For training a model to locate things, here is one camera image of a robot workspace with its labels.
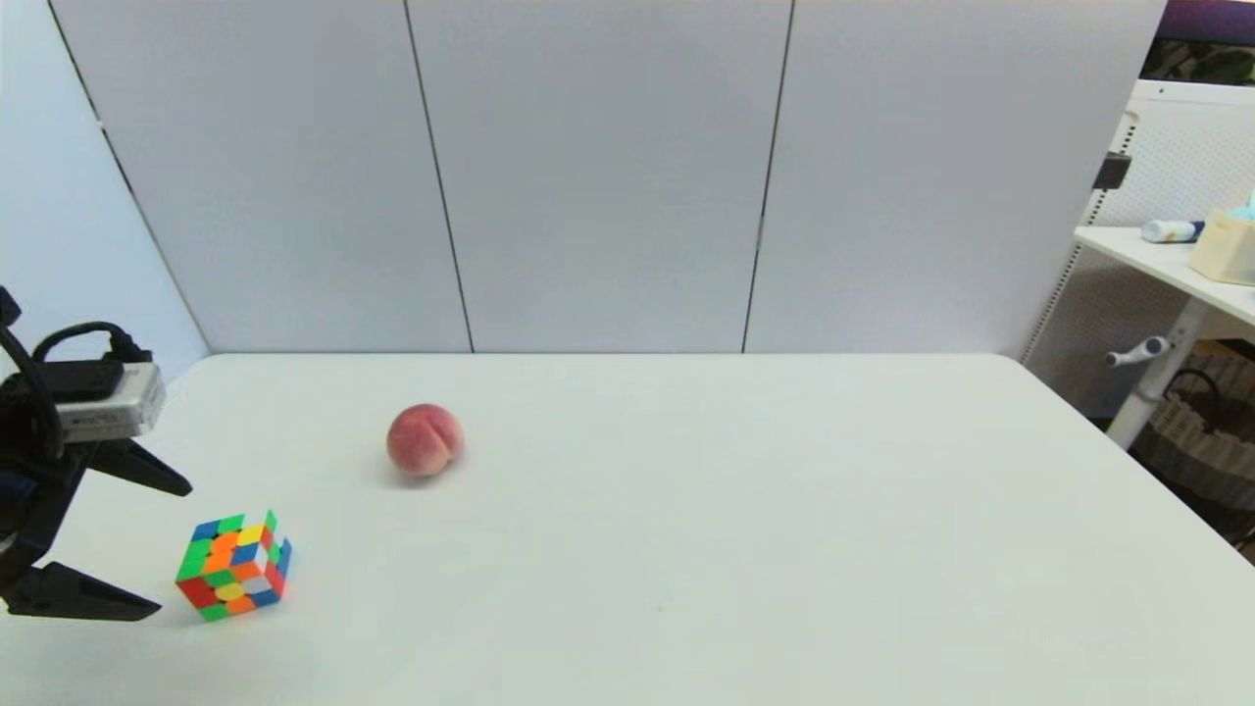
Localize multicoloured rubiks cube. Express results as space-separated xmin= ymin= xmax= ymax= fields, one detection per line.
xmin=176 ymin=510 xmax=292 ymax=622

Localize pink peach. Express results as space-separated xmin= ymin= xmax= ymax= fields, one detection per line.
xmin=386 ymin=404 xmax=466 ymax=479

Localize white side table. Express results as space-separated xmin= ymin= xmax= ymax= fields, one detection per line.
xmin=1074 ymin=226 xmax=1255 ymax=450

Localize woven basket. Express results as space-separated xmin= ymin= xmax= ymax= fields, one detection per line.
xmin=1129 ymin=351 xmax=1255 ymax=511

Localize white perforated panel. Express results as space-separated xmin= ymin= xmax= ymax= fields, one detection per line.
xmin=1022 ymin=79 xmax=1255 ymax=416

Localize cream storage box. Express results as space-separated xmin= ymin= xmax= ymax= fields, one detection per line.
xmin=1188 ymin=209 xmax=1255 ymax=286

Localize camouflage fabric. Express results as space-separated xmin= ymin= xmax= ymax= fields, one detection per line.
xmin=1140 ymin=40 xmax=1255 ymax=87

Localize purple board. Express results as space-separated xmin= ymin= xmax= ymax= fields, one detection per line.
xmin=1157 ymin=0 xmax=1255 ymax=47

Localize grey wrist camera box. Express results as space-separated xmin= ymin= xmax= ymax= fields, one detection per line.
xmin=44 ymin=360 xmax=169 ymax=443

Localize grey crank handle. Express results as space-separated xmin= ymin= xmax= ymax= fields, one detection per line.
xmin=1106 ymin=336 xmax=1175 ymax=369

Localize black cable on basket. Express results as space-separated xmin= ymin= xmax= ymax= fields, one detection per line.
xmin=1164 ymin=368 xmax=1225 ymax=413

